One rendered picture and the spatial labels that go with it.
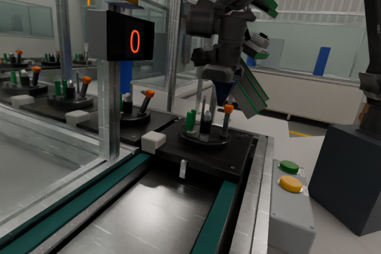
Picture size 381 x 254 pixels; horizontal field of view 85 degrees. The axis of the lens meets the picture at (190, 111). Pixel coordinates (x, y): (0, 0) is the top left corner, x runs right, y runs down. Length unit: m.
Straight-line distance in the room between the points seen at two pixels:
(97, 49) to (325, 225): 0.58
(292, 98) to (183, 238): 4.17
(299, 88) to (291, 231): 4.07
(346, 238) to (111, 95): 0.56
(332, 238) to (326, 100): 3.97
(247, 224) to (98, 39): 0.36
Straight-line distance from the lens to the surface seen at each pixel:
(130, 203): 0.43
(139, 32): 0.39
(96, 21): 0.36
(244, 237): 0.35
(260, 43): 0.76
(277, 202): 0.43
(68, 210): 0.40
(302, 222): 0.41
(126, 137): 0.55
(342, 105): 4.52
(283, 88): 4.41
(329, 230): 0.60
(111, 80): 0.41
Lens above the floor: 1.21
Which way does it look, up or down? 17 degrees down
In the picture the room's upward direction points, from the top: 7 degrees clockwise
